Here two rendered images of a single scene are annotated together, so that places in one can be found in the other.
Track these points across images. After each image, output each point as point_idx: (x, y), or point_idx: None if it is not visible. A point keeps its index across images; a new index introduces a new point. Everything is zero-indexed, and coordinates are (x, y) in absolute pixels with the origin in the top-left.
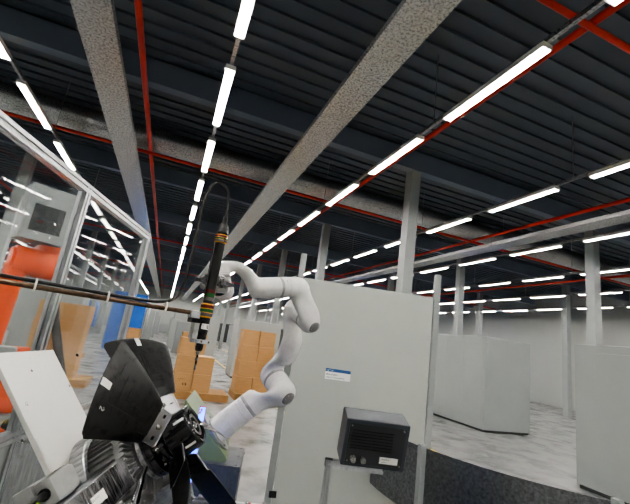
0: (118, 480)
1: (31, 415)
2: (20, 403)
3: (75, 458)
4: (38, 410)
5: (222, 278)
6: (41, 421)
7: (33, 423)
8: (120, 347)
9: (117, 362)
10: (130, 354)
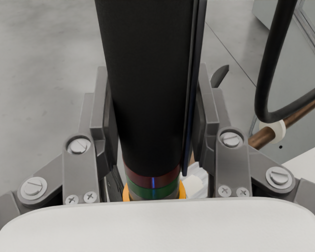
0: None
1: (310, 162)
2: None
3: None
4: None
5: (81, 205)
6: (305, 177)
7: (301, 164)
8: (223, 68)
9: (215, 76)
10: (215, 85)
